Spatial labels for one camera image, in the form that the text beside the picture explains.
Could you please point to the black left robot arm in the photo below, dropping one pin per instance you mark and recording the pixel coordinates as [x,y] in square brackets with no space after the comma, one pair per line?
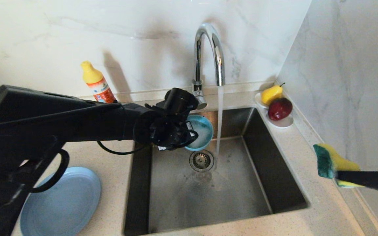
[44,121]

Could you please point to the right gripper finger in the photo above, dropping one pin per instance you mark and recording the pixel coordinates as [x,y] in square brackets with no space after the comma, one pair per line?
[369,180]

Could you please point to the yellow sponge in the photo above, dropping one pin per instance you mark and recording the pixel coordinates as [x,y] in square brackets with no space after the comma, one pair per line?
[330,160]

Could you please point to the yellow capped dish soap bottle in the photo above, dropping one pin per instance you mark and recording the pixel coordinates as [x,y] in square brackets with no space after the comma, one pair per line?
[95,82]

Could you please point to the large blue-grey plate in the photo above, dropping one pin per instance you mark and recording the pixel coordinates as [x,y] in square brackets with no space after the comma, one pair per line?
[61,206]

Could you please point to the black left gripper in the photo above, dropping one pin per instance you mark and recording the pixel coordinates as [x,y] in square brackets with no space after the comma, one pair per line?
[169,131]

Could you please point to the stainless steel sink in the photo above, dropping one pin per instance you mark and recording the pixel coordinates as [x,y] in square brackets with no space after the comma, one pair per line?
[208,196]

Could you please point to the dark red apple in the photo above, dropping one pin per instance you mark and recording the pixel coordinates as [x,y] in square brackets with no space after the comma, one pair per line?
[280,109]

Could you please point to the metal drain strainer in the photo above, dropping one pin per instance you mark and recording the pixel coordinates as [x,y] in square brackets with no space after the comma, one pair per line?
[201,161]

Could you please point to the yellow pear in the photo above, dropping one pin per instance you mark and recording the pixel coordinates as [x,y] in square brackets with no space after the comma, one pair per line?
[271,94]

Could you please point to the chrome gooseneck faucet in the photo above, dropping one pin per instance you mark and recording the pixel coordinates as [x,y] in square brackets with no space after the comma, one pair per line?
[198,59]

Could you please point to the white fruit dish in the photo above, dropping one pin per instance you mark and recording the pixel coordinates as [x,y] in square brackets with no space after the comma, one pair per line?
[284,124]

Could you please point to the teal bowl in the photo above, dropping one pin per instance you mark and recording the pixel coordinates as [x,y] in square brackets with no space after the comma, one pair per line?
[202,132]

